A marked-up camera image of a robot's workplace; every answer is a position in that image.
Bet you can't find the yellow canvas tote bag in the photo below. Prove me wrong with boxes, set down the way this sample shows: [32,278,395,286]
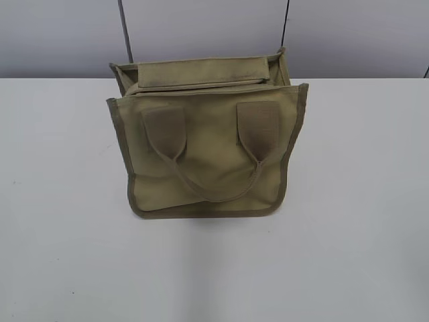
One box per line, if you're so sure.
[107,49,308,219]

